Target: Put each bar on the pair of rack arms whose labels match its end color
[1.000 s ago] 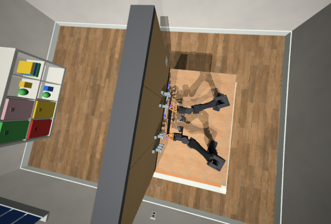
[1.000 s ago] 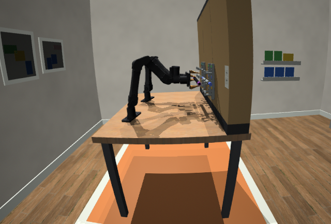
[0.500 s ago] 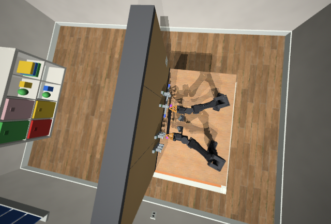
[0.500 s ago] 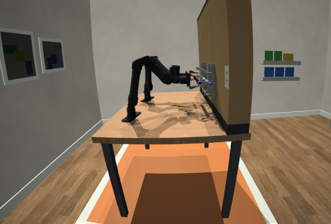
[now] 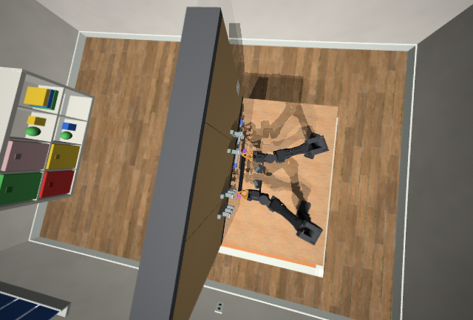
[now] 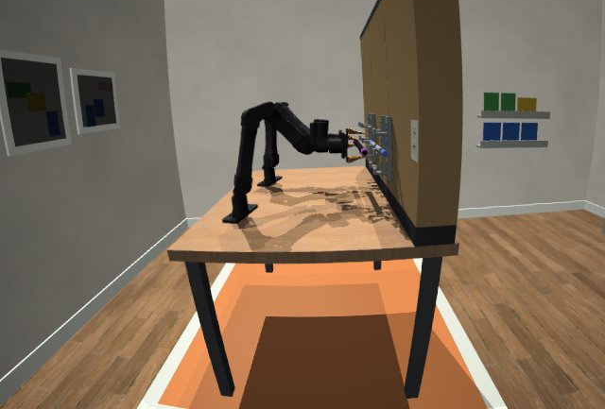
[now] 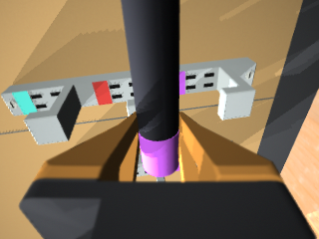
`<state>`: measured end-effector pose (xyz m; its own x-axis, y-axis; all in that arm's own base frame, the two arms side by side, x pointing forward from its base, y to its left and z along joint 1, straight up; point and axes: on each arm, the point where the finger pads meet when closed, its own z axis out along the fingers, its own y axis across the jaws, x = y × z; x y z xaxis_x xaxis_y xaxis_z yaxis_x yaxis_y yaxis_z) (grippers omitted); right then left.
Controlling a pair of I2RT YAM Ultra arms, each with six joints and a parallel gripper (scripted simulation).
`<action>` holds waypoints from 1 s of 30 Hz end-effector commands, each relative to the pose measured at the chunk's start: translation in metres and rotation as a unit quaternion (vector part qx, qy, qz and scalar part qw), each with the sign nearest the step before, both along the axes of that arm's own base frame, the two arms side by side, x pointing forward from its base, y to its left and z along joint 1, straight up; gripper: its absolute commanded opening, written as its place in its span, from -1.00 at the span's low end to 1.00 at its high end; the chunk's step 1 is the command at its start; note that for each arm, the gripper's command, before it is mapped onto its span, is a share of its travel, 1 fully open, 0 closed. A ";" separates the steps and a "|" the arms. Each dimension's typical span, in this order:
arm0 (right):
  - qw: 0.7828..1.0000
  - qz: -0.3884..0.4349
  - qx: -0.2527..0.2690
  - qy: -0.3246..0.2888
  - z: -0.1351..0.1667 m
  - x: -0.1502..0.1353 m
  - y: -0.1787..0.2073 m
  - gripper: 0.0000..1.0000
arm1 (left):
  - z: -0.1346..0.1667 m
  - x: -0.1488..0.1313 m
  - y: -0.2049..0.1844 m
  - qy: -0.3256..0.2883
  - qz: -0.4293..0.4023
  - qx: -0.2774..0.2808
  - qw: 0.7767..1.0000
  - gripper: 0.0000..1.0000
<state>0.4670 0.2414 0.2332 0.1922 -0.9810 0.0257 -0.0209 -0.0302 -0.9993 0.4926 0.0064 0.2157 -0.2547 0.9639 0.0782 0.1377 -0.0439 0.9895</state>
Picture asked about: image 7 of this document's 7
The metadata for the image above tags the black metal bar with violet end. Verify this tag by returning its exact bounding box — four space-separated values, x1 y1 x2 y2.
121 0 179 177

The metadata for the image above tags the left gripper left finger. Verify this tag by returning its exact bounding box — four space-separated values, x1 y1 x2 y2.
33 112 140 181

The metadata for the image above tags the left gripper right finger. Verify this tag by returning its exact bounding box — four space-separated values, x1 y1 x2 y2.
178 112 285 183

